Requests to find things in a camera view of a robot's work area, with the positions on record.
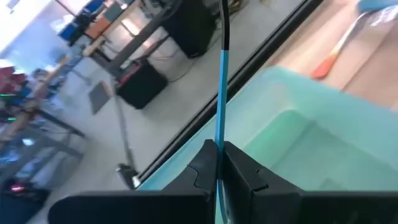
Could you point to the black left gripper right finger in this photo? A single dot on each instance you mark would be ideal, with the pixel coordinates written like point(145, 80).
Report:
point(280, 208)

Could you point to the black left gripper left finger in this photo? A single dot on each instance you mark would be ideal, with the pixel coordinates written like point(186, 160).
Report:
point(140, 208)

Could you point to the grey metal stand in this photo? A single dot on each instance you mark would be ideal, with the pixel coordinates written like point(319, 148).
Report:
point(126, 140)

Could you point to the teal translucent plastic bin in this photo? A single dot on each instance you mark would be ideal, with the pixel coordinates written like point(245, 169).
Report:
point(311, 140)

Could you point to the black case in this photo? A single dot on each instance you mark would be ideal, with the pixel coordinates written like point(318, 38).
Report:
point(141, 84)

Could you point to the black cabinet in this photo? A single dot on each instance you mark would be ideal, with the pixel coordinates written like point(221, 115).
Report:
point(189, 28)

